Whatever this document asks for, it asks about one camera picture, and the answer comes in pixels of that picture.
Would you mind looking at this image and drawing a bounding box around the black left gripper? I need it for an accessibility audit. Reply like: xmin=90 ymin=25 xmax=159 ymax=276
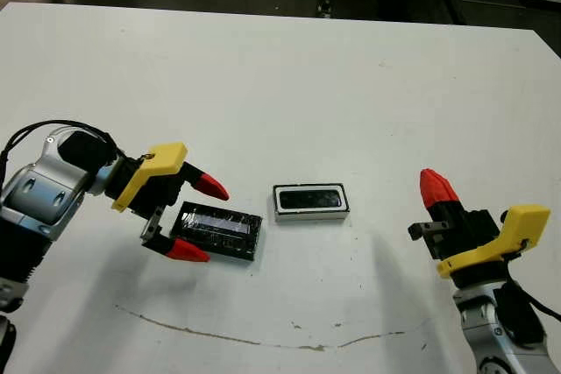
xmin=125 ymin=161 xmax=231 ymax=264

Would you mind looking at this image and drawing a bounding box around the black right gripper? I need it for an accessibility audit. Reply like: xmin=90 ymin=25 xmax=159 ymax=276
xmin=407 ymin=168 xmax=501 ymax=262

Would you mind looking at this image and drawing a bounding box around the black camera box lid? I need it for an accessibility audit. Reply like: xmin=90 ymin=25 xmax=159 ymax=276
xmin=168 ymin=201 xmax=265 ymax=264

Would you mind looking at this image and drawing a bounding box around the yellow left wrist camera mount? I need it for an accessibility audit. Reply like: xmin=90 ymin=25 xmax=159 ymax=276
xmin=111 ymin=142 xmax=188 ymax=213

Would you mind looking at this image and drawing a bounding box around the yellow wrist camera mount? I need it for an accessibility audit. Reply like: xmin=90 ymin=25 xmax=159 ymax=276
xmin=111 ymin=142 xmax=188 ymax=213
xmin=437 ymin=204 xmax=551 ymax=279

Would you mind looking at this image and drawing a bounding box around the yellow right wrist camera mount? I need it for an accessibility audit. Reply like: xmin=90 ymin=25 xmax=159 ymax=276
xmin=437 ymin=204 xmax=551 ymax=279

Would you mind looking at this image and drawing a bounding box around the white-lined camera box base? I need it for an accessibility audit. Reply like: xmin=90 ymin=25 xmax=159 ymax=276
xmin=271 ymin=181 xmax=352 ymax=224

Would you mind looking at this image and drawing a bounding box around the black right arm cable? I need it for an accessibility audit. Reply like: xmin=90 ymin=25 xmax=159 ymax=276
xmin=499 ymin=237 xmax=561 ymax=321

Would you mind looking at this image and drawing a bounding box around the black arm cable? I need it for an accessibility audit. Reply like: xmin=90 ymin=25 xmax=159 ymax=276
xmin=499 ymin=237 xmax=561 ymax=321
xmin=0 ymin=118 xmax=126 ymax=173

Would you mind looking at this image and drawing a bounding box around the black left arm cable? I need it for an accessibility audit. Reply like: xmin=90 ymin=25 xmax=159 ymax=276
xmin=0 ymin=118 xmax=126 ymax=173

